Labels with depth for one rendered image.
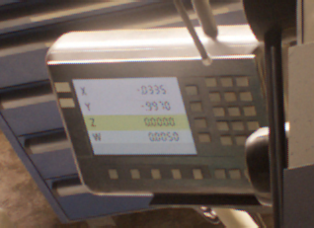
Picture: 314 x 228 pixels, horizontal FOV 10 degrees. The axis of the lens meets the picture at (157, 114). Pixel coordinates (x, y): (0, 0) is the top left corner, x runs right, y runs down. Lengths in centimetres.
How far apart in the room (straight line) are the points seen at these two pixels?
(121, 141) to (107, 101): 6
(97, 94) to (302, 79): 107
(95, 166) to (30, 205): 170
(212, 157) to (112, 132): 15
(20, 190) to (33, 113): 65
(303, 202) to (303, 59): 15
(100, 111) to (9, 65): 109
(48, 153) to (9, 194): 56
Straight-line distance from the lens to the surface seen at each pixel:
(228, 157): 226
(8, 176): 415
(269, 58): 140
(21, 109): 347
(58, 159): 357
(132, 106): 228
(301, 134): 121
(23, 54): 336
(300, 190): 116
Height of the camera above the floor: 274
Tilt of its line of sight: 42 degrees down
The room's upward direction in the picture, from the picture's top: 29 degrees counter-clockwise
